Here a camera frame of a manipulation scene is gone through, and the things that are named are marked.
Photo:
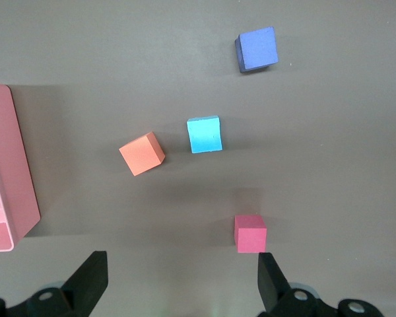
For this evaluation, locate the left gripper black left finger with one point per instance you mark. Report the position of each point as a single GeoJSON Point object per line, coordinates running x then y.
{"type": "Point", "coordinates": [85, 284]}

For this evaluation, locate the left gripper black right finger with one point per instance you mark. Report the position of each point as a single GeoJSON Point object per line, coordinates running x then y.
{"type": "Point", "coordinates": [274, 290]}

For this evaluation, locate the light blue foam block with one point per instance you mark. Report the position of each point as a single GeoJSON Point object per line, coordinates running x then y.
{"type": "Point", "coordinates": [204, 135]}

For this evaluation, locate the red foam block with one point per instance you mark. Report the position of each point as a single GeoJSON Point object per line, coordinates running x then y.
{"type": "Point", "coordinates": [250, 236]}

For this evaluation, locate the orange foam block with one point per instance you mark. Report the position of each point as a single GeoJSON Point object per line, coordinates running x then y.
{"type": "Point", "coordinates": [140, 155]}

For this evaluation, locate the pink plastic bin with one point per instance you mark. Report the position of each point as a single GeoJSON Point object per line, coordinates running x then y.
{"type": "Point", "coordinates": [6, 165]}

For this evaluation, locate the brown table cover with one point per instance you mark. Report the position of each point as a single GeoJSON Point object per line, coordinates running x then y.
{"type": "Point", "coordinates": [316, 132]}

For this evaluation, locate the purple foam block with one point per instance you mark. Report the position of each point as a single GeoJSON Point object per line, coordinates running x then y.
{"type": "Point", "coordinates": [257, 48]}

